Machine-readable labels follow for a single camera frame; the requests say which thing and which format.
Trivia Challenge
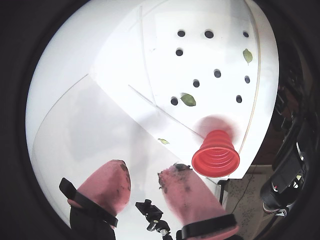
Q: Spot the black tripod mount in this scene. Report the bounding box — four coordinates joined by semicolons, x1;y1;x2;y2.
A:
134;198;176;240

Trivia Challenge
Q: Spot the pink-tipped gripper finger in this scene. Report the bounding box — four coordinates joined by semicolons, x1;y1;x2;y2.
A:
59;159;132;240
157;163;240;240

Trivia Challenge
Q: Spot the red collapsible silicone cup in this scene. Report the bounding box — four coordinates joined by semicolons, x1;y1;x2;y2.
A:
191;129;241;179

